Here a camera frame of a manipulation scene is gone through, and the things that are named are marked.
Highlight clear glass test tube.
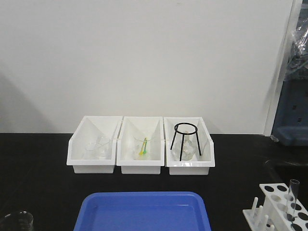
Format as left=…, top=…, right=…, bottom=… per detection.
left=285, top=179, right=300, bottom=221

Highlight white test tube rack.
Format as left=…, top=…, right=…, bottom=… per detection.
left=243, top=183, right=308, bottom=231

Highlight middle white storage bin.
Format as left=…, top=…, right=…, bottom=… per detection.
left=116, top=116, right=165, bottom=175

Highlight white storage bin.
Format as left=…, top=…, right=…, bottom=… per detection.
left=116, top=116, right=165, bottom=175
left=66, top=115, right=123, bottom=174
left=163, top=117, right=215, bottom=176

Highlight clear glass beaker with droppers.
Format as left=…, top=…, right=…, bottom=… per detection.
left=133, top=131, right=153, bottom=161

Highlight right white storage bin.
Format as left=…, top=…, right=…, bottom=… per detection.
left=163, top=117, right=215, bottom=176

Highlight clear glass flask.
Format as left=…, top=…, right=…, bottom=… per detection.
left=172, top=135, right=196, bottom=161

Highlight small clear glass beakers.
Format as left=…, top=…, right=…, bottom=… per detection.
left=83, top=135, right=110, bottom=159

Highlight left white storage bin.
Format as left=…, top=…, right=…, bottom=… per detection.
left=66, top=115, right=123, bottom=174

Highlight blue plastic tray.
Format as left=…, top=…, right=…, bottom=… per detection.
left=74, top=192, right=211, bottom=231

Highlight black sink basin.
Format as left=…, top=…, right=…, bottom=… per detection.
left=264, top=160, right=308, bottom=195

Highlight blue grey equipment box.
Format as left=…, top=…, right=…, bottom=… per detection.
left=271, top=80, right=308, bottom=146

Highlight clear plastic bag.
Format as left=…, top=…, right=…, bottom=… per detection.
left=284, top=16, right=308, bottom=81

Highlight large glass beaker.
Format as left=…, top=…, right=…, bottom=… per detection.
left=0, top=211, right=34, bottom=231

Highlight black wire tripod stand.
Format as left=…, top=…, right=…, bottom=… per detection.
left=170, top=122, right=202, bottom=161

